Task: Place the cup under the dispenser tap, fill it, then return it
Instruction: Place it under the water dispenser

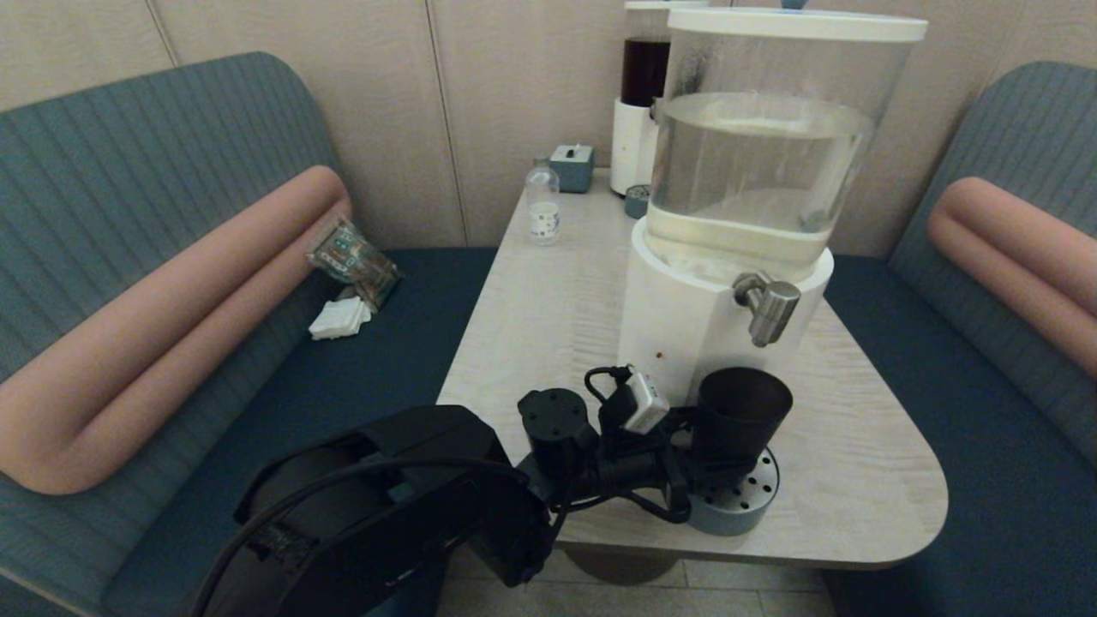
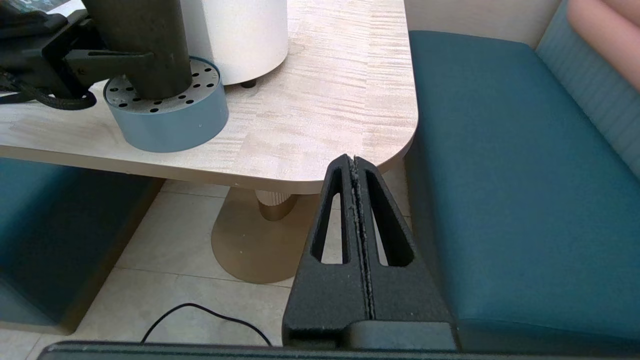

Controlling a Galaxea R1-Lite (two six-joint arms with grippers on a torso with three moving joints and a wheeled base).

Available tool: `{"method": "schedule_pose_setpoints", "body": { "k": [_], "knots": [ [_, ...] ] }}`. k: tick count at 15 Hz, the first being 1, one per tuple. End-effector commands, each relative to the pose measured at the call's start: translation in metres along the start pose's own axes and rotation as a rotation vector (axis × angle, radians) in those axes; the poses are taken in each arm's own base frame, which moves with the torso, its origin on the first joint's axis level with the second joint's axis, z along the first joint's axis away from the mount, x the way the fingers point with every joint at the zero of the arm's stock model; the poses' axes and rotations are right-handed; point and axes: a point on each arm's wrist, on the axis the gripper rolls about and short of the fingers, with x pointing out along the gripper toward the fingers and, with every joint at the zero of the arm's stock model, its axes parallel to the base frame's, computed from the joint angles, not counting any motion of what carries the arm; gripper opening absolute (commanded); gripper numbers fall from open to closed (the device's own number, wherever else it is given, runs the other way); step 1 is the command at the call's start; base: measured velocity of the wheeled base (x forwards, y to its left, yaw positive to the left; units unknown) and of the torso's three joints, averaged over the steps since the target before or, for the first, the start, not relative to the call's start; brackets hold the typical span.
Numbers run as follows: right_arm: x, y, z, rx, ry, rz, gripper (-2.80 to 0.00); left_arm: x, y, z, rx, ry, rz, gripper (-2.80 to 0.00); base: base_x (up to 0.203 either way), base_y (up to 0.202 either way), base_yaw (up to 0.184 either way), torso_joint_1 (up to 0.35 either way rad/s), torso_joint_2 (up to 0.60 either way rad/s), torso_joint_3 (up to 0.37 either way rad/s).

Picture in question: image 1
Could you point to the small round drip tray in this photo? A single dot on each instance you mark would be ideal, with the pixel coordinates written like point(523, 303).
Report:
point(637, 202)

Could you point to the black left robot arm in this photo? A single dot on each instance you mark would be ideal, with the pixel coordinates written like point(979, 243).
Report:
point(386, 531)

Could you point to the black plastic cup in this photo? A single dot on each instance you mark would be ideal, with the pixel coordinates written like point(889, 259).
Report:
point(741, 420)

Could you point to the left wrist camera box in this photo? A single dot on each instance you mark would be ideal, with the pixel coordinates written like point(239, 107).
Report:
point(644, 403)

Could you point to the large clear water dispenser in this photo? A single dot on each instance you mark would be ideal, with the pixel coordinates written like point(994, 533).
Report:
point(754, 171)

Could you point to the pink bolster cushion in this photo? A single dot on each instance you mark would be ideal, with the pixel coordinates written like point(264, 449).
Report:
point(171, 343)
point(1020, 248)

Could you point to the dark drink dispenser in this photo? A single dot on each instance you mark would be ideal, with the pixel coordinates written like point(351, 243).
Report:
point(638, 128)

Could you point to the round blue drip tray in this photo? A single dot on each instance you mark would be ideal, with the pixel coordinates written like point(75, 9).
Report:
point(737, 514)

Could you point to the white paper napkins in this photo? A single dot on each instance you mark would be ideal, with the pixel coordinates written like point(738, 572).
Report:
point(338, 319)

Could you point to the clear plastic snack bag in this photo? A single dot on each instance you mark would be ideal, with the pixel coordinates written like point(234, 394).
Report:
point(353, 257)

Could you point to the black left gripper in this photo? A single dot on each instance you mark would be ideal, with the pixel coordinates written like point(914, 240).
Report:
point(634, 467)

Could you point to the small blue box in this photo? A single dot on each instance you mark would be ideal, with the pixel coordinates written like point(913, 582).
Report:
point(572, 168)

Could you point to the small clear bottle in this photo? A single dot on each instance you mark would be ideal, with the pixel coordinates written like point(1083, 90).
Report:
point(543, 214)

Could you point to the silver dispenser tap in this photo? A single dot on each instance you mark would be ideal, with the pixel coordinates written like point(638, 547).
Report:
point(769, 308)

